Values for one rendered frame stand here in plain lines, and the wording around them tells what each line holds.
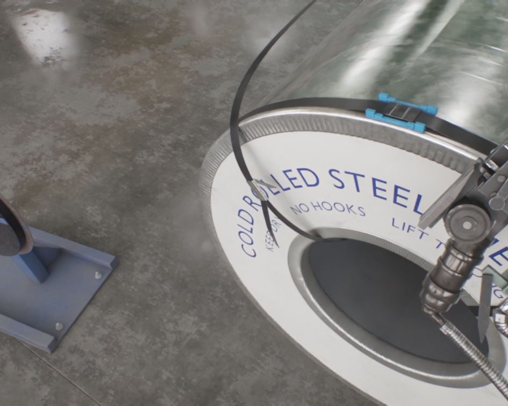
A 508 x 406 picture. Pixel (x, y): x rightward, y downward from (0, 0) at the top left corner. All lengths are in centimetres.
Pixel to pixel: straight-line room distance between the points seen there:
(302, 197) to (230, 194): 26
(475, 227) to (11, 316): 220
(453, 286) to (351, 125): 33
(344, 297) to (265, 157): 61
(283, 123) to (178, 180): 184
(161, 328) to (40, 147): 152
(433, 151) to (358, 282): 81
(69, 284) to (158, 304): 45
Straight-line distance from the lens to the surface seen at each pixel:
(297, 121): 106
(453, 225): 80
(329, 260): 160
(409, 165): 99
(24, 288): 272
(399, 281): 174
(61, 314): 255
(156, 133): 321
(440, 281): 88
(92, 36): 432
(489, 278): 81
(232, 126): 120
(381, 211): 111
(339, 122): 100
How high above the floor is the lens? 198
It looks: 48 degrees down
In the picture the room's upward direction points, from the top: 10 degrees counter-clockwise
